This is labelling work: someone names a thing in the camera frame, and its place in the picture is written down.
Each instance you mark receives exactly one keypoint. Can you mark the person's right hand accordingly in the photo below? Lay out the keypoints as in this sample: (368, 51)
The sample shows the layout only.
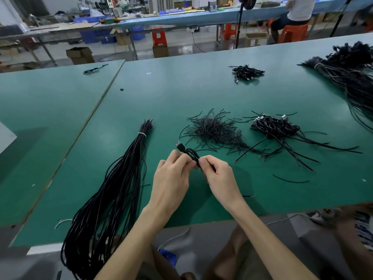
(221, 180)

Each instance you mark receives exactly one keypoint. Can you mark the person's left hand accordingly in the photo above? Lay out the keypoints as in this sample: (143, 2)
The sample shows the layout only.
(169, 183)

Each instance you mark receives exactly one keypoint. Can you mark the person's left forearm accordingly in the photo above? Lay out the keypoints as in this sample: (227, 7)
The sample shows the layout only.
(131, 247)

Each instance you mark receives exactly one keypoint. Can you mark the person's right forearm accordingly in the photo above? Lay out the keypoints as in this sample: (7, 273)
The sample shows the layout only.
(271, 245)

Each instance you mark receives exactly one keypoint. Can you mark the person's right leg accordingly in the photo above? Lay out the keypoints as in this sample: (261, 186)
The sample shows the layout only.
(356, 242)

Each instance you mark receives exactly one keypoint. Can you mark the blue plastic item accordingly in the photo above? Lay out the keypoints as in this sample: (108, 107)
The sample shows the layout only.
(169, 257)

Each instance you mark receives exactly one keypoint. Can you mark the small cardboard box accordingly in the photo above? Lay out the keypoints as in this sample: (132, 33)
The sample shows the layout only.
(161, 51)

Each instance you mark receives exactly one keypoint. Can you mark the red plastic stool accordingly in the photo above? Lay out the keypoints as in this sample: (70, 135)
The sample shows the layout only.
(159, 37)

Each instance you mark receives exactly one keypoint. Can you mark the orange plastic stool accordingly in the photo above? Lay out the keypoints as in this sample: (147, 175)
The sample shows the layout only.
(229, 32)
(292, 33)

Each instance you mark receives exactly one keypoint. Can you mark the open cardboard box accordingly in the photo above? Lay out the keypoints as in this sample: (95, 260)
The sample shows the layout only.
(80, 56)

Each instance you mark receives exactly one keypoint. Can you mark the black fan on stand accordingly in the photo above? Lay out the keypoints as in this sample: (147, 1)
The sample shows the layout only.
(239, 20)

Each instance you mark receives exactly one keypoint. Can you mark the long blue workbench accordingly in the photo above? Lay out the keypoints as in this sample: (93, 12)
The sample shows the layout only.
(198, 17)

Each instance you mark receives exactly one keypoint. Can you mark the large white box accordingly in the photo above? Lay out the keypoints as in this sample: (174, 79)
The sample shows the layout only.
(6, 138)

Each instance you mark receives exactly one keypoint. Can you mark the black tripod stand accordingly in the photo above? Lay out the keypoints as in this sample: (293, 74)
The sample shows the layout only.
(341, 14)

